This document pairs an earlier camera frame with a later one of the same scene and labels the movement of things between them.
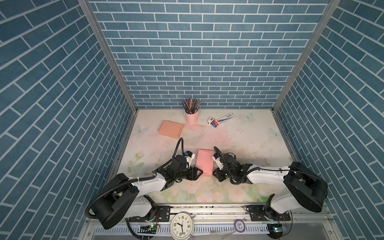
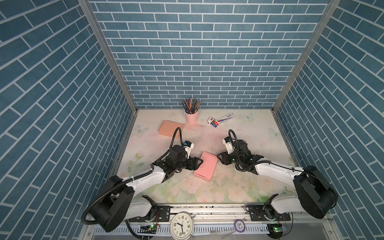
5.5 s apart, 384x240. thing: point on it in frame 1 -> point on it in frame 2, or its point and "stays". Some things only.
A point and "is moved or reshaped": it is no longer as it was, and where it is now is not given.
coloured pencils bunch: [191, 105] stays
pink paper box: [205, 161] is moved or reshaped
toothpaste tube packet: [222, 119] stays
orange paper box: [171, 128] stays
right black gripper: [216, 172] -> [224, 158]
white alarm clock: [182, 226] stays
